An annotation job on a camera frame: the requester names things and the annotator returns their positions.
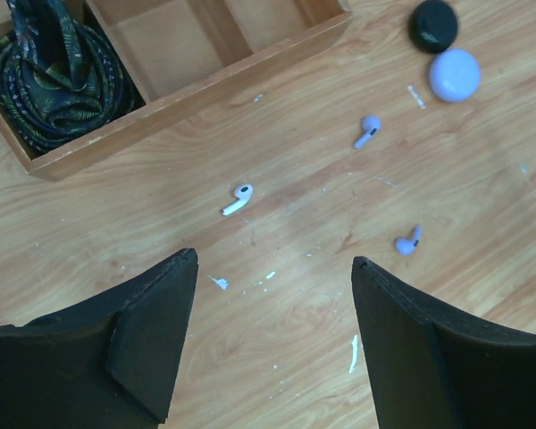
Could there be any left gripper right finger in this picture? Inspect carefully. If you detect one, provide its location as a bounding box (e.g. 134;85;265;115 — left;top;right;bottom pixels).
351;257;536;428

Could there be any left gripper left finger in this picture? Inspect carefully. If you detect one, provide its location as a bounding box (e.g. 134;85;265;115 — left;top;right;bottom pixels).
0;248;198;428

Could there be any white earbud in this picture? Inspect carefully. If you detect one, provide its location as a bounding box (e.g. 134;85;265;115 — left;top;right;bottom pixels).
221;183;254;216

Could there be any purple earbud case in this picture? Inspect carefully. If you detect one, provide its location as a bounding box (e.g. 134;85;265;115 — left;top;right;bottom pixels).
429;48;481;103

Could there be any black earbud case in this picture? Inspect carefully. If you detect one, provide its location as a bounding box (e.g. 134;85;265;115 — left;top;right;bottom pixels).
407;0;459;55

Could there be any purple earbud lower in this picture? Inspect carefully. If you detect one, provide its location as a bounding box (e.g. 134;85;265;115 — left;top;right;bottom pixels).
394;225;423;256

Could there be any purple earbud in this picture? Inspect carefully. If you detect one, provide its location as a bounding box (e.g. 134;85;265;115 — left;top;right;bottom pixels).
353;115;381;149
394;225;423;256

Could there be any purple earbud right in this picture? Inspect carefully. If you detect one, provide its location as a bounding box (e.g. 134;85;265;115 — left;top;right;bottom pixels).
353;115;381;149

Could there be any dark floral folded tie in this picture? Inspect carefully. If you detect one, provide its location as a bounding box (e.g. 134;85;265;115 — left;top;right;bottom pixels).
0;1;142;155

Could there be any wooden compartment tray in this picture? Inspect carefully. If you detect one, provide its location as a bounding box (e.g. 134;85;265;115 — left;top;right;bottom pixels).
0;1;352;181

